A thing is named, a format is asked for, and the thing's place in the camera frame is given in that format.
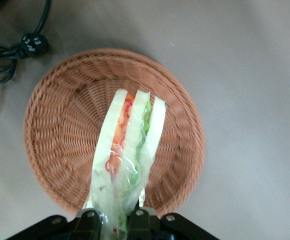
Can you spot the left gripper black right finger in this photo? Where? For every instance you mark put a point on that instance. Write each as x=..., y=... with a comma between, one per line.
x=164, y=230

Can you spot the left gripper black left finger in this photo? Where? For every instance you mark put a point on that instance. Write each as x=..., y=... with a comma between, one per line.
x=59, y=230

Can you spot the triangle sandwich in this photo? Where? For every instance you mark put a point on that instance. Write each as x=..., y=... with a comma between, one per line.
x=139, y=120

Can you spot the round brown wicker basket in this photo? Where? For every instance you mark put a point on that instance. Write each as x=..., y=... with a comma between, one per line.
x=67, y=130

